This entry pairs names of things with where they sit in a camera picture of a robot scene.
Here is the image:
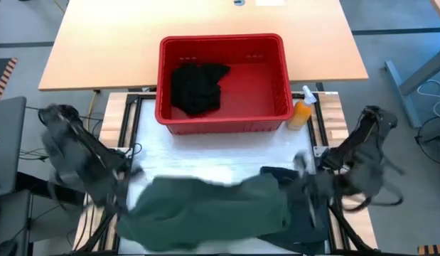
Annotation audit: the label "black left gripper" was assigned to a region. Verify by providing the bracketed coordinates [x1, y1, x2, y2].
[95, 166, 142, 218]

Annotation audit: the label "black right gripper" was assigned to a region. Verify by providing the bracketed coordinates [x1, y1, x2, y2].
[289, 154, 340, 214]

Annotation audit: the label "dark blue denim jeans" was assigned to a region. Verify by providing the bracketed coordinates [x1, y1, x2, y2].
[257, 184, 331, 256]

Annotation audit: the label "dark green garment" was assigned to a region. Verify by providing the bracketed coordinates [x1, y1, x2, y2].
[115, 174, 292, 252]

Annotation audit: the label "orange spray bottle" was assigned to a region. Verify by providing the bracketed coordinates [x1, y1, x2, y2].
[286, 85, 318, 132]

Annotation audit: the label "dark grey cabinet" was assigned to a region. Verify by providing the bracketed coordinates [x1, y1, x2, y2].
[0, 190, 32, 256]

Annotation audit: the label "red plastic bin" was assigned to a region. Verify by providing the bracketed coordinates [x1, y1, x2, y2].
[154, 33, 296, 136]

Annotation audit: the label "grey metal desk leg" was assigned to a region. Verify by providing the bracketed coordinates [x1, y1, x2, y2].
[385, 45, 440, 129]

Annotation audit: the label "black knit garment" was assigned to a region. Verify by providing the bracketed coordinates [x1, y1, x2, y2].
[169, 63, 232, 117]

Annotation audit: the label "striped floor mat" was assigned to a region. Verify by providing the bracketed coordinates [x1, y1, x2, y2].
[417, 244, 440, 256]
[0, 58, 18, 103]

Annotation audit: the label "large light wooden desk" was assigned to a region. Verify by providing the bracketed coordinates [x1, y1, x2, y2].
[38, 0, 369, 92]

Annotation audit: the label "black cable bundle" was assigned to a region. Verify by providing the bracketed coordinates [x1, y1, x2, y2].
[18, 147, 52, 161]

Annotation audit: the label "yellow floor cable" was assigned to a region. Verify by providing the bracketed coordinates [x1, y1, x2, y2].
[85, 91, 99, 129]

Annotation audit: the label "black aluminium frame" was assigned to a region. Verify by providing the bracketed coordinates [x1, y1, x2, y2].
[68, 92, 379, 256]

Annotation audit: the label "black cable coil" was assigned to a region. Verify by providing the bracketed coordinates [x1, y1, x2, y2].
[414, 116, 440, 165]

